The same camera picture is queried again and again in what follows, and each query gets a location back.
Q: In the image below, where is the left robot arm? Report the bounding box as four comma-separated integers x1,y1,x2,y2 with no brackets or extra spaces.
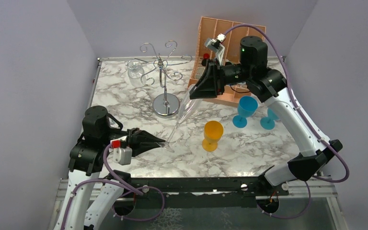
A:
54,105,165,230

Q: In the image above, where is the chrome wine glass rack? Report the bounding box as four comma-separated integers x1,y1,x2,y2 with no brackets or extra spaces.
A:
130,40,183,118

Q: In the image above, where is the peach desk organizer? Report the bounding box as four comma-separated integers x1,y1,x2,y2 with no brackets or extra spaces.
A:
188,17,265,107

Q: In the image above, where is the orange plastic goblet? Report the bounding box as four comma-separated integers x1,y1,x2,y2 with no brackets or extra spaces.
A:
202,121,224,152

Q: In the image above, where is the tall clear wine glass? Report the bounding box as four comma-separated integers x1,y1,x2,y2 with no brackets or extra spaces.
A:
163,93,202,153

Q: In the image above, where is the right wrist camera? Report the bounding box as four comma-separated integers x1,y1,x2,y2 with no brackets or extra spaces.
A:
204,34,226,66

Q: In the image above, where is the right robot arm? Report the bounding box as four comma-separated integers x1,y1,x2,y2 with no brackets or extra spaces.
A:
190,36,343,195

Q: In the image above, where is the black base frame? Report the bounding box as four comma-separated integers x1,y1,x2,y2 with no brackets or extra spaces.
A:
114,176,288,210

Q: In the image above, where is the blue plastic goblet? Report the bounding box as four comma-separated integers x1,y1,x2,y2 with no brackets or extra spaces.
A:
232,96,258,128
260,108,279,130

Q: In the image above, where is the ribbed clear glass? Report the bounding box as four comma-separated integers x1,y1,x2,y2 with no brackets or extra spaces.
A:
126,59,144,88

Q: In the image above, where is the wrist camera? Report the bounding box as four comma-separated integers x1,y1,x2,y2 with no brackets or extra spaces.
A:
111,140,133,165
204,34,226,66

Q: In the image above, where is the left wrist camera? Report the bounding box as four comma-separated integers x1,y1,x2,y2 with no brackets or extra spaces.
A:
111,140,133,165

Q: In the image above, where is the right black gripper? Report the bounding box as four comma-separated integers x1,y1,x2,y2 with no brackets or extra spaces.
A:
190,59,253,99

